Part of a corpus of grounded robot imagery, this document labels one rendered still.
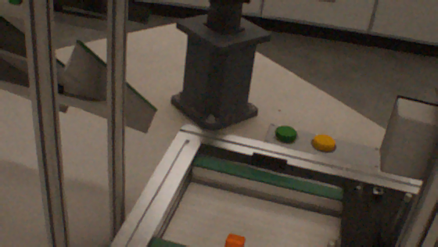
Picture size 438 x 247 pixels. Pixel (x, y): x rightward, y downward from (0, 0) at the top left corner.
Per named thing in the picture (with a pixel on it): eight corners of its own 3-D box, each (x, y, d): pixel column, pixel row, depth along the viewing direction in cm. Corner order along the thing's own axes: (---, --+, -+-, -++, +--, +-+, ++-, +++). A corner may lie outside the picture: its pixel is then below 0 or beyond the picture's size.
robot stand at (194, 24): (218, 87, 128) (227, 9, 117) (259, 115, 119) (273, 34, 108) (169, 102, 120) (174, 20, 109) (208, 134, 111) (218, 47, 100)
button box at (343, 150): (265, 148, 102) (270, 121, 98) (371, 173, 98) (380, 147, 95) (258, 169, 96) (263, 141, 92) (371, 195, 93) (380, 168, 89)
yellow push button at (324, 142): (313, 140, 96) (314, 131, 95) (334, 144, 96) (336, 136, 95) (310, 152, 93) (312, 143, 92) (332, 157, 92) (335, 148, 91)
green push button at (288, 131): (275, 131, 97) (278, 123, 96) (296, 136, 97) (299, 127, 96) (272, 143, 94) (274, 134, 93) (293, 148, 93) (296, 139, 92)
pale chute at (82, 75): (83, 110, 90) (93, 87, 91) (147, 134, 86) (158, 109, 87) (-17, 46, 63) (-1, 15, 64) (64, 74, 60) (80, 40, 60)
